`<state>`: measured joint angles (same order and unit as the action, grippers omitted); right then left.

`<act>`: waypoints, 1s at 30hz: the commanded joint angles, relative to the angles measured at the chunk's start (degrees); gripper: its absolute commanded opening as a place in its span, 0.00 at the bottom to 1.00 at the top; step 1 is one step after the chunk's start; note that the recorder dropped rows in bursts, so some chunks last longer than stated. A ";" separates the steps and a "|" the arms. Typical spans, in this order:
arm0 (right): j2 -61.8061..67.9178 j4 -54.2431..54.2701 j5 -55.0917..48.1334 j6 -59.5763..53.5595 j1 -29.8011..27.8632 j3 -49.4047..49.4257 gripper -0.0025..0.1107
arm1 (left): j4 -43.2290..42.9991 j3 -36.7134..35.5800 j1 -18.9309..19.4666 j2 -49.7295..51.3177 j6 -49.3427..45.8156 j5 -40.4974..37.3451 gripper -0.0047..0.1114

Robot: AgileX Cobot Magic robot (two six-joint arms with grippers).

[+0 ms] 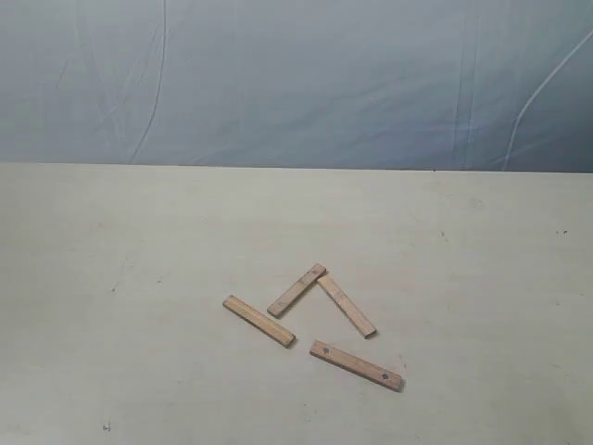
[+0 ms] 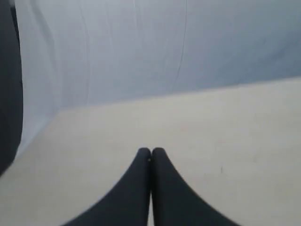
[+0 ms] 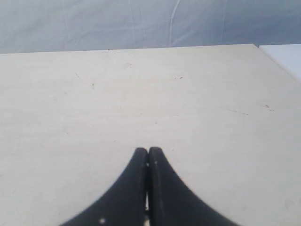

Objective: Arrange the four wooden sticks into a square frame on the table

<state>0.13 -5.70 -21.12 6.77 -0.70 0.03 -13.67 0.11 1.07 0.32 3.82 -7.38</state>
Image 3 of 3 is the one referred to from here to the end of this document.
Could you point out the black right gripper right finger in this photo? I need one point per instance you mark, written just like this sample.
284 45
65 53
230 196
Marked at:
172 203

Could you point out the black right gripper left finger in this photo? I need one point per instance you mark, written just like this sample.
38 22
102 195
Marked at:
123 204

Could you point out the grey backdrop cloth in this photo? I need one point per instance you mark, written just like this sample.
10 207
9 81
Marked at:
67 25

